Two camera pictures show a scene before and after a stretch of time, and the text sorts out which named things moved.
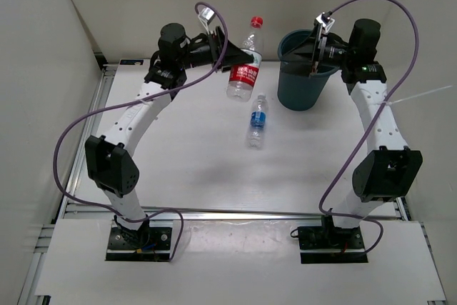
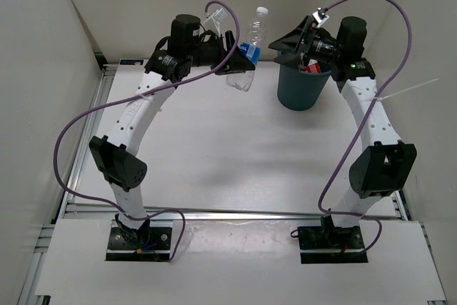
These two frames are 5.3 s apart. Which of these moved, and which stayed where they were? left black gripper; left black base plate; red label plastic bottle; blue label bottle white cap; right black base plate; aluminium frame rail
Moved: blue label bottle white cap; red label plastic bottle
Stayed: aluminium frame rail; left black base plate; right black base plate; left black gripper
